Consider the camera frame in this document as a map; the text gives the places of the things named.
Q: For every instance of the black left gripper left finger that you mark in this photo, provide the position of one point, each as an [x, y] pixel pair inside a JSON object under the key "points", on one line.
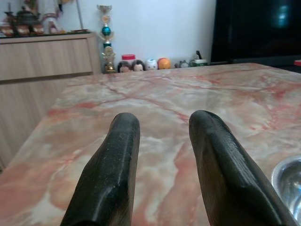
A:
{"points": [[113, 169]]}

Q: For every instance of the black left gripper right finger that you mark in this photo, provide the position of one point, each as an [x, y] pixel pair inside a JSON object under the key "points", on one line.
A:
{"points": [[225, 174]]}

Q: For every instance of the shiny steel bowl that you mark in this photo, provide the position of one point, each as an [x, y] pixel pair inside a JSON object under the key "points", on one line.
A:
{"points": [[289, 179]]}

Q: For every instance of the brown haired plush doll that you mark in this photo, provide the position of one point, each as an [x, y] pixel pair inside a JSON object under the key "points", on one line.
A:
{"points": [[138, 66], [124, 67]]}

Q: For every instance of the small white toy figure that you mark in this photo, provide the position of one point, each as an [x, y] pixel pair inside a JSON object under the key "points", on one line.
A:
{"points": [[151, 64]]}

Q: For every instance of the red lidded jar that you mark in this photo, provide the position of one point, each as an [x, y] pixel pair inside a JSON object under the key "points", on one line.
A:
{"points": [[128, 57]]}

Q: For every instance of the green white box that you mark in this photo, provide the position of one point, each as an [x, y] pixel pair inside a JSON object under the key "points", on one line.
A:
{"points": [[198, 62]]}

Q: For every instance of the round orange toy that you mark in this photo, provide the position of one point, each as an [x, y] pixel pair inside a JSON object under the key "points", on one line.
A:
{"points": [[164, 63]]}

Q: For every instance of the small grey toy figure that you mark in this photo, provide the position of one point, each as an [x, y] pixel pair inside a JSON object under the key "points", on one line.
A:
{"points": [[183, 64]]}

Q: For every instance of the light wooden sideboard cabinet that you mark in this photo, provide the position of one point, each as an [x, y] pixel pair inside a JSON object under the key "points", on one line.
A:
{"points": [[47, 58]]}

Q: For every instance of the small red object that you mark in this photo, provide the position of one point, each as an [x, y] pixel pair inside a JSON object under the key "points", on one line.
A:
{"points": [[298, 63]]}

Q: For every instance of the tall gold teal trophy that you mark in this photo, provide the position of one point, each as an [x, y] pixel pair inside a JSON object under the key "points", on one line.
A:
{"points": [[106, 30]]}

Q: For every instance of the black television screen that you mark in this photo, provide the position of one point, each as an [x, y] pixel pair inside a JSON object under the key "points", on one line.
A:
{"points": [[254, 30]]}

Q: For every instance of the thin grey pole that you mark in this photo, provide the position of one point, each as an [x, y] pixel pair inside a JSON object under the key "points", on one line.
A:
{"points": [[80, 14]]}

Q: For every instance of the brown white ceramic cup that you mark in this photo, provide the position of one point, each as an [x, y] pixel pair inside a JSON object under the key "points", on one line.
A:
{"points": [[38, 29], [7, 31], [23, 30]]}

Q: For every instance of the dark metal incense burner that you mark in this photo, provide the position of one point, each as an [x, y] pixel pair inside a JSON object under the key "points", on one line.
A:
{"points": [[27, 16]]}

